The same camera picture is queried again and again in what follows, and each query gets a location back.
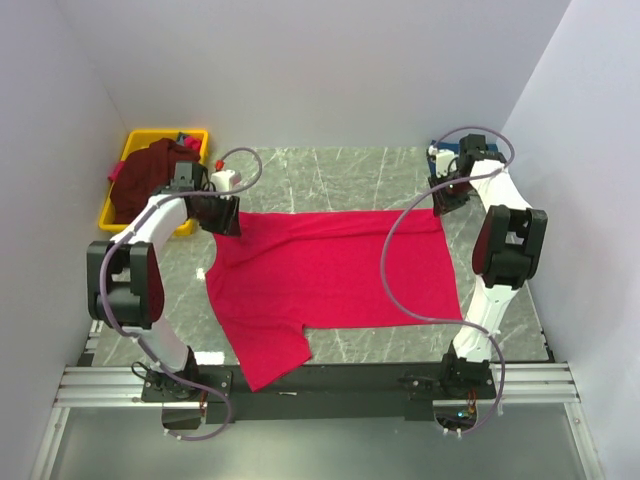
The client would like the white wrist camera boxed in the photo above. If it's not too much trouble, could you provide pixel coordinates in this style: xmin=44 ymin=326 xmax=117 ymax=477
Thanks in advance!
xmin=209 ymin=170 xmax=242 ymax=192
xmin=434 ymin=150 xmax=458 ymax=178

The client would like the bright red t-shirt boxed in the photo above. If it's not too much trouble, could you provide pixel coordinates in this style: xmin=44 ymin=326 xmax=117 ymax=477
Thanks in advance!
xmin=205 ymin=209 xmax=462 ymax=391

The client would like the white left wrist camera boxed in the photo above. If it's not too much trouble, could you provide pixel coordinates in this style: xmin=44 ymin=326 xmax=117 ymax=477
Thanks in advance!
xmin=209 ymin=170 xmax=242 ymax=192

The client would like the yellow plastic bin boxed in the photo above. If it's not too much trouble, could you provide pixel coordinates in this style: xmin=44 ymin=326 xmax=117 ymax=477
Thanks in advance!
xmin=98 ymin=129 xmax=210 ymax=233

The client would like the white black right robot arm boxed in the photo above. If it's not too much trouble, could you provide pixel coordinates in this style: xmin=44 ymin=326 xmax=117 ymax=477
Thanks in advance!
xmin=427 ymin=134 xmax=548 ymax=399

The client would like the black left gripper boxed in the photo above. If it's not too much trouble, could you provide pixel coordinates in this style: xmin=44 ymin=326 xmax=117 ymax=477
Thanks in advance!
xmin=192 ymin=190 xmax=242 ymax=238

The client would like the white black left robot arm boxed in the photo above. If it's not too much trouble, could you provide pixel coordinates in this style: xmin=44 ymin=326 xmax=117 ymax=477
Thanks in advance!
xmin=86 ymin=161 xmax=241 ymax=402

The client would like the aluminium frame rail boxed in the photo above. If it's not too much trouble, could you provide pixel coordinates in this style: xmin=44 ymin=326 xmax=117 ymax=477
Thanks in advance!
xmin=54 ymin=363 xmax=580 ymax=408

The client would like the pink garment in bin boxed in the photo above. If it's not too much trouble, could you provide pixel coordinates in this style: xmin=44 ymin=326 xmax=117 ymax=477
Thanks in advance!
xmin=107 ymin=161 xmax=125 ymax=183

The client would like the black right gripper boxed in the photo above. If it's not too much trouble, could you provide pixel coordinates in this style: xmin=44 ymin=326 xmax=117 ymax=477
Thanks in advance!
xmin=427 ymin=170 xmax=473 ymax=218

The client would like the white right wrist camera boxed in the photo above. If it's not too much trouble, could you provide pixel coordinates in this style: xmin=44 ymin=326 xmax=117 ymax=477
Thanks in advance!
xmin=434 ymin=150 xmax=458 ymax=178

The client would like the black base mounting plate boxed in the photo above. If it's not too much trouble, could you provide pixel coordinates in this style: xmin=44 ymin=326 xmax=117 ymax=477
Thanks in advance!
xmin=141 ymin=358 xmax=497 ymax=429

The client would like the dark maroon t-shirt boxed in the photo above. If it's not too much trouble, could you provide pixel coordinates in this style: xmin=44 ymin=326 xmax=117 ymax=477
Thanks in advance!
xmin=110 ymin=138 xmax=201 ymax=225

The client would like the folded blue printed t-shirt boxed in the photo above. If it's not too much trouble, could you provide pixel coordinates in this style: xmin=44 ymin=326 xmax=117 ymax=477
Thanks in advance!
xmin=425 ymin=142 xmax=501 ymax=174

